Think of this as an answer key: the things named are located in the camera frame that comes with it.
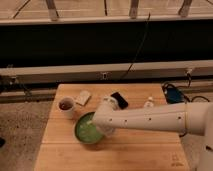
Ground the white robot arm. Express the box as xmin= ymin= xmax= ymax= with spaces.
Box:
xmin=92 ymin=97 xmax=213 ymax=171

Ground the white cup with dark drink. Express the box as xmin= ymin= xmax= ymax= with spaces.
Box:
xmin=58 ymin=97 xmax=75 ymax=119

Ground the green ceramic bowl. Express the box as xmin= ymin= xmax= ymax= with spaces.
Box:
xmin=74 ymin=112 xmax=103 ymax=144

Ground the black smartphone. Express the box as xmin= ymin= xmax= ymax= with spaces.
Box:
xmin=112 ymin=92 xmax=128 ymax=109

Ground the black floor cable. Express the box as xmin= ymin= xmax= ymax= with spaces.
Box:
xmin=190 ymin=95 xmax=212 ymax=103

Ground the black hanging cable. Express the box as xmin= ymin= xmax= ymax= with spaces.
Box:
xmin=118 ymin=12 xmax=152 ymax=82

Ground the small white plastic bottle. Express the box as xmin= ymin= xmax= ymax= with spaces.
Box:
xmin=143 ymin=96 xmax=154 ymax=107

